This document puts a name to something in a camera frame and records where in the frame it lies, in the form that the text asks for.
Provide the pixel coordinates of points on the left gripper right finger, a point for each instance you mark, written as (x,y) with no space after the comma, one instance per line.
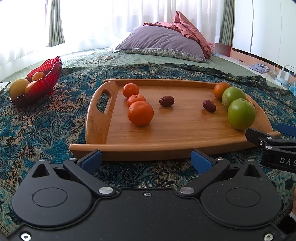
(209,170)

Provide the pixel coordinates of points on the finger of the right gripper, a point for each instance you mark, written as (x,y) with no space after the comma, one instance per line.
(269,142)
(287,129)

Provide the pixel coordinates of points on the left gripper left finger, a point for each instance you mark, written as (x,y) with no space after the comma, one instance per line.
(82,171)

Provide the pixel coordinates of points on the dark red date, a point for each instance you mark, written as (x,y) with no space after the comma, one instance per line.
(209,106)
(166,101)

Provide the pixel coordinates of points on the large orange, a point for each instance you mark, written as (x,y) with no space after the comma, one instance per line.
(219,89)

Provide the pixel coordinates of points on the small tangerine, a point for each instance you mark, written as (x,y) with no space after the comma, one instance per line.
(134,98)
(130,89)
(140,113)

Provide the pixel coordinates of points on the near green apple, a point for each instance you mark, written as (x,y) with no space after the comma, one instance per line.
(241,114)

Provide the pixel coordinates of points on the green apple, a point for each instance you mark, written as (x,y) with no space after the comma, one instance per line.
(241,114)
(230,94)

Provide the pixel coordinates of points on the far green apple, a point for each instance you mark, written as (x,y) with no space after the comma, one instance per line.
(230,94)

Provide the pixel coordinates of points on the blue paisley cloth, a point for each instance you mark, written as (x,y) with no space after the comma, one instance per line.
(46,129)

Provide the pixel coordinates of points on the lavender cloth on floor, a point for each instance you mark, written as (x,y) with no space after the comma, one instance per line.
(259,67)

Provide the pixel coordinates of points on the wooden serving tray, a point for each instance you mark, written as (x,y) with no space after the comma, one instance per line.
(173,132)

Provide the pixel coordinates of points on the red glass fruit bowl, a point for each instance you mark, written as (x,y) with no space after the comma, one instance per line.
(52,69)

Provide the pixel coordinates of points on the white wardrobe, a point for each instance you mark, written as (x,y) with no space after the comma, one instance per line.
(266,29)

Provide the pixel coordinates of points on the orange fruit in bowl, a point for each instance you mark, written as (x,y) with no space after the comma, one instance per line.
(38,75)

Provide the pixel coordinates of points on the yellow fruit in bowl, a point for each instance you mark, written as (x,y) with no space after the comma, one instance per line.
(17,88)

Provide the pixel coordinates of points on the green quilted bedspread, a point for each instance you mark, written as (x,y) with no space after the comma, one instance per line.
(106,56)

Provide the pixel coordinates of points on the grey right curtain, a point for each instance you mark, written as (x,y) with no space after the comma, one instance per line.
(226,30)

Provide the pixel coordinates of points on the grey curtain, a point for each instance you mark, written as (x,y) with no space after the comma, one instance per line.
(226,30)
(56,36)

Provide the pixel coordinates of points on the grey middle curtain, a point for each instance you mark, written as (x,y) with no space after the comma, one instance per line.
(56,36)

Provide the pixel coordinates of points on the purple pillow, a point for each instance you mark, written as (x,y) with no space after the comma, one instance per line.
(160,41)

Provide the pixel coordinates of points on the pink blanket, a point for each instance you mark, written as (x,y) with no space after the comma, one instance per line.
(182,25)

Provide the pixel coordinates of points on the white sheer curtain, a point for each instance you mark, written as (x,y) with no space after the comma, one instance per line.
(90,25)

